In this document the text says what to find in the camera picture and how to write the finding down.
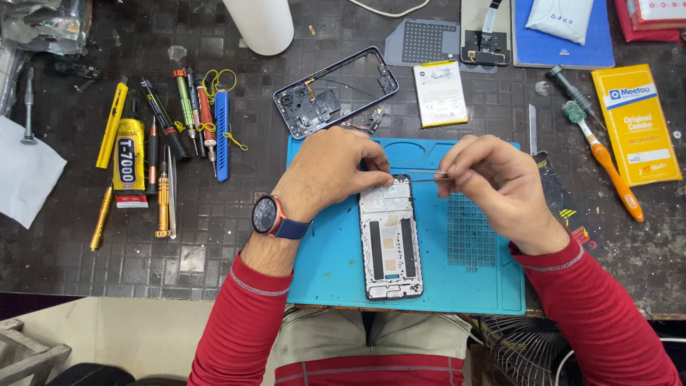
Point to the person's right hand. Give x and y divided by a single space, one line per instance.
504 187

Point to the person's left hand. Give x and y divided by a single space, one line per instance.
327 166

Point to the silver tweezers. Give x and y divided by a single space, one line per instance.
423 179

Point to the phone display frame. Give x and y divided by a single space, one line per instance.
390 246

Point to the black printed packet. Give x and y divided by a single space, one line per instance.
552 187

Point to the thin metal blade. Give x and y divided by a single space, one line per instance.
532 131

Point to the small phone charging board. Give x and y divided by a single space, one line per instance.
375 119

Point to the blue silicone repair mat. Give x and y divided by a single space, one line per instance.
332 257

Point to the small clear plastic scrap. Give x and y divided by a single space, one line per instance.
542 88

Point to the orange toothbrush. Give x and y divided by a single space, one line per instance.
608 161

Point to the blue pry tool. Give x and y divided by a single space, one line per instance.
222 139

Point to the white phone battery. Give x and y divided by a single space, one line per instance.
439 94

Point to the dark grey screwdriver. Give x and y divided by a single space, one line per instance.
573 94

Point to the red screwdriver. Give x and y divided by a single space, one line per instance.
206 120

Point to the blue flat box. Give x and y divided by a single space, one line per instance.
562 53

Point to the yellow cardboard box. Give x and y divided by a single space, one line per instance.
638 128

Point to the slim black screwdriver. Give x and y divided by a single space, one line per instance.
194 99

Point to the green screwdriver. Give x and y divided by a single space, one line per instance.
186 104

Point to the grey perforated sheet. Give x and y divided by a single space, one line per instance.
423 43

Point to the white cylinder container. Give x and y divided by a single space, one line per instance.
260 24

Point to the pointed steel tweezers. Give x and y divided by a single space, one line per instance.
172 198

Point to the short gold screwdriver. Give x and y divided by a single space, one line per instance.
163 203

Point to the person's beige trousers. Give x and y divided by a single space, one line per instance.
321 335

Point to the small black orange screwdriver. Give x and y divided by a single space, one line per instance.
153 161

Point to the white plastic pouch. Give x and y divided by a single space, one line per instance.
560 19

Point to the yellow black glue tube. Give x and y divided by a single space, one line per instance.
129 161

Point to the red box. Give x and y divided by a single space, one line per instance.
624 24

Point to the person's red shirt hem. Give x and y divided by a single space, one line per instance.
370 371

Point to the yellow pry tool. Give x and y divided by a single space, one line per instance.
111 126

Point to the long gold screwdriver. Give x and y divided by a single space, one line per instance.
101 220

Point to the white packet with red print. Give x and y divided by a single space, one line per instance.
662 9

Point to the small black phone part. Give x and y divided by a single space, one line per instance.
77 71

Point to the white paper sheet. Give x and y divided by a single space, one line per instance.
27 171

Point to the silver screwdriver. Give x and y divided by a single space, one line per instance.
29 107

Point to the crumpled clear plastic bags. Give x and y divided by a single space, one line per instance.
43 24

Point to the wooden stool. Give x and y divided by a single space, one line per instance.
27 354

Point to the dark phone middle frame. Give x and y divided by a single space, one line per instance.
308 110

